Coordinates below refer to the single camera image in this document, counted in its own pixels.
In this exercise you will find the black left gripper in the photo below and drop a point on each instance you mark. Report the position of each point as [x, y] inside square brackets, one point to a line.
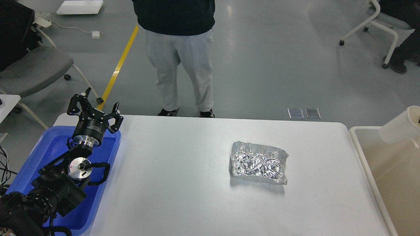
[91, 126]

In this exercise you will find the white paper cup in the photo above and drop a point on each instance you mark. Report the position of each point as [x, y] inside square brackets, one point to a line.
[403, 127]

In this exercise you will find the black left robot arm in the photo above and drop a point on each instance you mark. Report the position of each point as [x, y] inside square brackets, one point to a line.
[59, 188]

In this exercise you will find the grey office chair left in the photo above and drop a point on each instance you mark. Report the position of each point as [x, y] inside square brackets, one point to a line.
[39, 68]

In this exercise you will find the white side table corner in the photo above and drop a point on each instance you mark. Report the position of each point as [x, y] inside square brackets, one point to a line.
[8, 103]

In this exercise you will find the white flat box on floor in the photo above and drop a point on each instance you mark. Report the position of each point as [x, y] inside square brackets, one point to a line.
[77, 7]

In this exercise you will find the standing person grey trousers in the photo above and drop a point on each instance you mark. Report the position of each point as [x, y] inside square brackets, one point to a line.
[179, 32]

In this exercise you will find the crumpled aluminium foil tray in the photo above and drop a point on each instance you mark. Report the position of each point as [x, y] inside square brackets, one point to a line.
[256, 162]

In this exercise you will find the left metal floor plate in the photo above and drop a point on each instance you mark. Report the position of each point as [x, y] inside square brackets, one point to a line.
[295, 113]

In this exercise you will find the metal floor plate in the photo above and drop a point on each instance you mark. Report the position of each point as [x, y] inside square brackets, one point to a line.
[295, 113]
[312, 113]

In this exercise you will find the right metal floor plate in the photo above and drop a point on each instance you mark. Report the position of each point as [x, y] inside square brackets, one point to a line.
[312, 113]

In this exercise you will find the beige plastic bin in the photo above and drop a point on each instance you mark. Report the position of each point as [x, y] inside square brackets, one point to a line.
[392, 171]

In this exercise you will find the white power adapter with cable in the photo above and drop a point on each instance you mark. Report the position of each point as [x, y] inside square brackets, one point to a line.
[93, 34]

